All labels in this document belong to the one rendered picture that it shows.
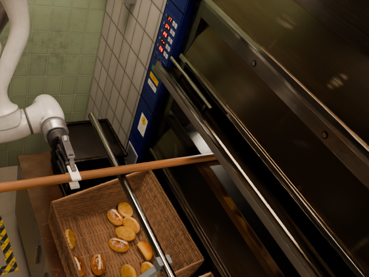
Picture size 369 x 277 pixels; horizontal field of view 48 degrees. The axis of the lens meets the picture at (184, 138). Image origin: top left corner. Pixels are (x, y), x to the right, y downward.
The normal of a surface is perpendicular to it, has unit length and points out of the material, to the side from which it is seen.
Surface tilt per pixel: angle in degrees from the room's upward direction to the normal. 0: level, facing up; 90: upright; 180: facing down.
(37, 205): 0
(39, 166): 0
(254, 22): 70
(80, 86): 90
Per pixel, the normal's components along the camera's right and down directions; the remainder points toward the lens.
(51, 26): 0.44, 0.66
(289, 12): -0.70, -0.17
